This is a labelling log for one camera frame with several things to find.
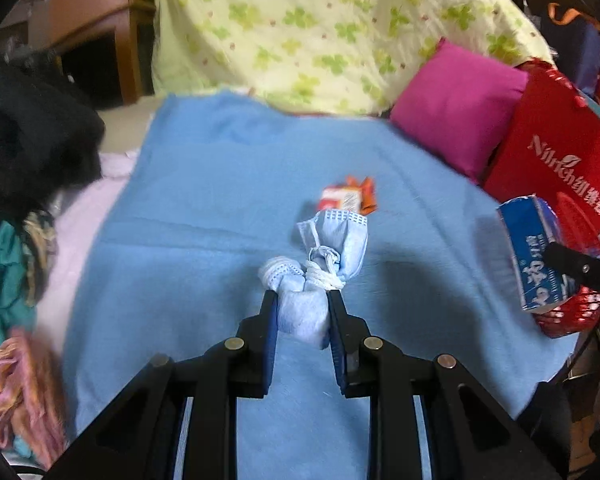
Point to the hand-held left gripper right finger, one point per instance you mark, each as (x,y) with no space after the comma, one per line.
(339,350)

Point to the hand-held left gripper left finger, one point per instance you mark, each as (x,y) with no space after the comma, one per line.
(270,350)

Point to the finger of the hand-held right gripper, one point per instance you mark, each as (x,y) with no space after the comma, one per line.
(585,270)

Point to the blue and white carton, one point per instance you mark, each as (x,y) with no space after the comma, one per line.
(530,250)

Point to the knotted blue face mask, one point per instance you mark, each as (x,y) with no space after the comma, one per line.
(340,245)

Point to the red and white medicine box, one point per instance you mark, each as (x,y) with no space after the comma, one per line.
(337,197)

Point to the orange wrapper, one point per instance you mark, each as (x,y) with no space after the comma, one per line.
(369,200)

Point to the light blue towel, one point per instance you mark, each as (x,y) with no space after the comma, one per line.
(205,210)

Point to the red paper gift bag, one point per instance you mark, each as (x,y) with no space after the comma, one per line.
(530,120)

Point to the pink pillow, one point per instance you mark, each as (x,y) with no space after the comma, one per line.
(455,105)

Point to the white bed sheet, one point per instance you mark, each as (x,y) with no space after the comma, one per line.
(80,240)

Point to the floral patterned scarf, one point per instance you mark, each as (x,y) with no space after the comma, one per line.
(40,250)

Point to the pink striped cloth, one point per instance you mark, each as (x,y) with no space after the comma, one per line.
(20,390)

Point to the teal cloth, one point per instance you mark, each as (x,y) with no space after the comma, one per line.
(5,280)

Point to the black fluffy garment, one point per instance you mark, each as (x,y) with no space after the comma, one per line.
(30,135)

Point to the green clover print quilt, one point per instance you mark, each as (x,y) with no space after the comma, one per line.
(305,25)

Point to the wooden chair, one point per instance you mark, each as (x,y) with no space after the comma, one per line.
(85,10)

